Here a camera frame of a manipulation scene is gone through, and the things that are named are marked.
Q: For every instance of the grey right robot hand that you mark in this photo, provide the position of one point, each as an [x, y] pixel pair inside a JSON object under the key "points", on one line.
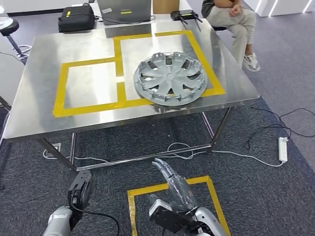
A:
{"points": [[182, 195]]}

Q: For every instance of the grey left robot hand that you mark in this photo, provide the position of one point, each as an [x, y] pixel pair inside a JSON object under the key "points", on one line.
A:
{"points": [[78, 208]]}

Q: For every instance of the silver wheel cover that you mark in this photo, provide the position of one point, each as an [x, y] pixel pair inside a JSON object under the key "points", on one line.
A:
{"points": [[169, 79]]}

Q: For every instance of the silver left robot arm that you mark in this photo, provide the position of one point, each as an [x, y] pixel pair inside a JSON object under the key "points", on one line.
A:
{"points": [[57, 223]]}

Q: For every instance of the steel workbench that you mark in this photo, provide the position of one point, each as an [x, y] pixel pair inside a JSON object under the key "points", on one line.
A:
{"points": [[86, 81]]}

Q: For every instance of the metal floor socket plate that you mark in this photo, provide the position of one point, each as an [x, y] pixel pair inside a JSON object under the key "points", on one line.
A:
{"points": [[55, 148]]}

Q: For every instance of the white power strip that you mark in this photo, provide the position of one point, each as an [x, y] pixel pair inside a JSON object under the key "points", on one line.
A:
{"points": [[282, 150]]}

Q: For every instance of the white desk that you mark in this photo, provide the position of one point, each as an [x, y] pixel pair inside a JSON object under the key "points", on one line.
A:
{"points": [[10, 75]]}

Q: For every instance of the black round stool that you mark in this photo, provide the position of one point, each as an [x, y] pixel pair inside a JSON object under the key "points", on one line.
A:
{"points": [[219, 28], [10, 31]]}

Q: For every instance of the black router with antennas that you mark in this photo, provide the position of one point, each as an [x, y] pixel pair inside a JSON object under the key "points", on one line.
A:
{"points": [[183, 14]]}

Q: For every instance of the person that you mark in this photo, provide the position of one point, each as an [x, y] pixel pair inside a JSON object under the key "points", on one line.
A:
{"points": [[236, 26]]}

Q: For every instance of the cardboard box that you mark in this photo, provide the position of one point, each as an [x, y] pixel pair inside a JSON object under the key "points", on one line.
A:
{"points": [[166, 6]]}

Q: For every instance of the black carry case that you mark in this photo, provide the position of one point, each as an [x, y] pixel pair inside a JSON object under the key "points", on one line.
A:
{"points": [[76, 18]]}

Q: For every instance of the grey laptop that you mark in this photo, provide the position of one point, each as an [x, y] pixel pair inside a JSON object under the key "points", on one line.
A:
{"points": [[123, 11]]}

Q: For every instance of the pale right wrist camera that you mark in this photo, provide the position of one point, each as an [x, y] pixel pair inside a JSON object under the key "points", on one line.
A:
{"points": [[161, 205]]}

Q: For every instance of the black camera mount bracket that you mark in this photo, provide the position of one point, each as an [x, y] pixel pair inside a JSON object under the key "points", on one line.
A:
{"points": [[169, 221]]}

